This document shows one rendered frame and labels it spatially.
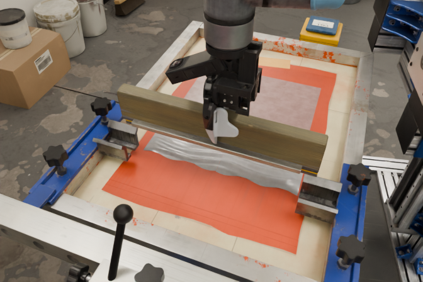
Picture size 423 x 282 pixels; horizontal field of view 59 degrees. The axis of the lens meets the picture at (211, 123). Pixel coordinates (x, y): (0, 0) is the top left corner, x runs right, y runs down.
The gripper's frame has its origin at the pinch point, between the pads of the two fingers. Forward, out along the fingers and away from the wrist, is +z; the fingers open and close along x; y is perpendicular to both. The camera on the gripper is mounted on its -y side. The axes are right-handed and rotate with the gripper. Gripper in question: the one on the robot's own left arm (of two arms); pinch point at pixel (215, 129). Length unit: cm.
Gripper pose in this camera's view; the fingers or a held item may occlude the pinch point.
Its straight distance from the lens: 72.3
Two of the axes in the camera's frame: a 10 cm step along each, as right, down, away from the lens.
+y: 9.4, 2.4, -2.6
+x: 3.5, -6.3, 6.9
